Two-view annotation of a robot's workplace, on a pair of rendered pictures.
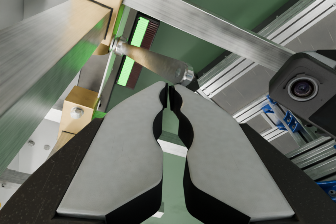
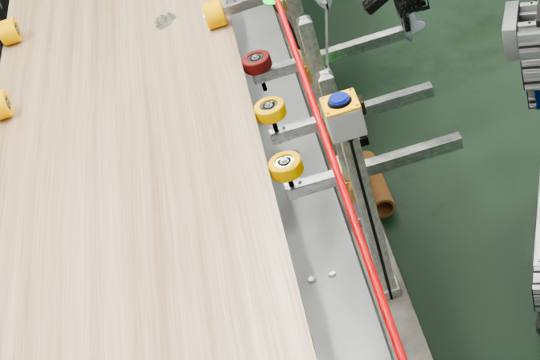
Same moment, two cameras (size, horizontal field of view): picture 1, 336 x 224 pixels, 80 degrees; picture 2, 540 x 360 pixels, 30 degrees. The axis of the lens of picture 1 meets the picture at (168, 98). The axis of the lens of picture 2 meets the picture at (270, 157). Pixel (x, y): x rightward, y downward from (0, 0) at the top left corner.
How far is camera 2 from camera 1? 271 cm
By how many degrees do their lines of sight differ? 87
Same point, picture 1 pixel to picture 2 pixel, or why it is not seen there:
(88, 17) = not seen: hidden behind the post
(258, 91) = not seen: outside the picture
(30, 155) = (317, 301)
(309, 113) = not seen: outside the picture
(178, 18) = (339, 47)
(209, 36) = (355, 42)
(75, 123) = not seen: hidden behind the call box
